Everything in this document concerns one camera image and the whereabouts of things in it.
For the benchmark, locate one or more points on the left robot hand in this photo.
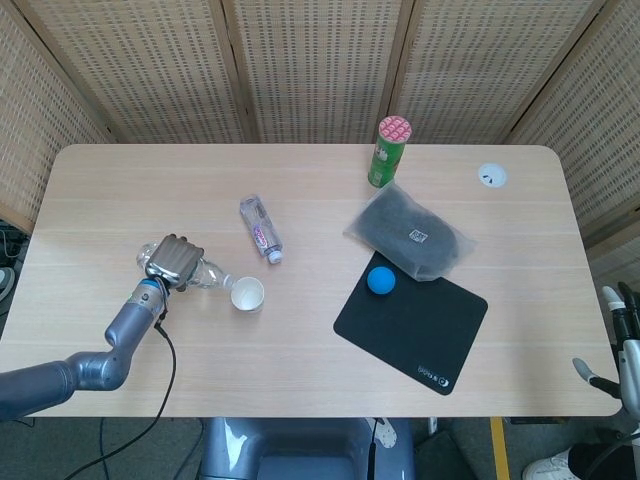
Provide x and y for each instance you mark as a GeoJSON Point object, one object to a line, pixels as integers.
{"type": "Point", "coordinates": [172, 260]}

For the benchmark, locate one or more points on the white paper cup flower print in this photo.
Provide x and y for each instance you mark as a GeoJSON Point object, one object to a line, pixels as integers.
{"type": "Point", "coordinates": [247, 295]}

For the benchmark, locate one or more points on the white shoe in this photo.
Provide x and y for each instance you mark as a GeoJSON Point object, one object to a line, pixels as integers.
{"type": "Point", "coordinates": [547, 467]}

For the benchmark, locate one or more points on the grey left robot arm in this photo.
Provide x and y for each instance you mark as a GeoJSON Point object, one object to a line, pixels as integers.
{"type": "Point", "coordinates": [90, 370]}

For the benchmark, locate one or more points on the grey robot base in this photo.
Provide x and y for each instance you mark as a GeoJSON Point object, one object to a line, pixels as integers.
{"type": "Point", "coordinates": [300, 450]}

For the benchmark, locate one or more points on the grey frosted zip pouch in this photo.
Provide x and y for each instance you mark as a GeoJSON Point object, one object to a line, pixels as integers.
{"type": "Point", "coordinates": [400, 230]}

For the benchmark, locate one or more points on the small clear bottle pink label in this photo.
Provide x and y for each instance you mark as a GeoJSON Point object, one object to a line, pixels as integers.
{"type": "Point", "coordinates": [260, 230]}

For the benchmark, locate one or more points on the black mouse pad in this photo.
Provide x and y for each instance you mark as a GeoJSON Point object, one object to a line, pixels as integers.
{"type": "Point", "coordinates": [415, 330]}

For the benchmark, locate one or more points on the woven wooden folding screen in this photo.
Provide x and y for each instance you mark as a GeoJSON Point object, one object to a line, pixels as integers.
{"type": "Point", "coordinates": [320, 65]}

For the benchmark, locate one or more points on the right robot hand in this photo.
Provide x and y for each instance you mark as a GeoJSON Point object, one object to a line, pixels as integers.
{"type": "Point", "coordinates": [625, 310]}

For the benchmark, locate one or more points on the blue ball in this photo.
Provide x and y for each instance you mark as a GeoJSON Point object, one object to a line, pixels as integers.
{"type": "Point", "coordinates": [381, 280]}

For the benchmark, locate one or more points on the green chip can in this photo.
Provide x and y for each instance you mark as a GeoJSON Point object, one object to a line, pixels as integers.
{"type": "Point", "coordinates": [385, 160]}

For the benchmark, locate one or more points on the clear bottle with green label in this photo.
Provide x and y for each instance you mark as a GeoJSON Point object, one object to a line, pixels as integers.
{"type": "Point", "coordinates": [212, 280]}

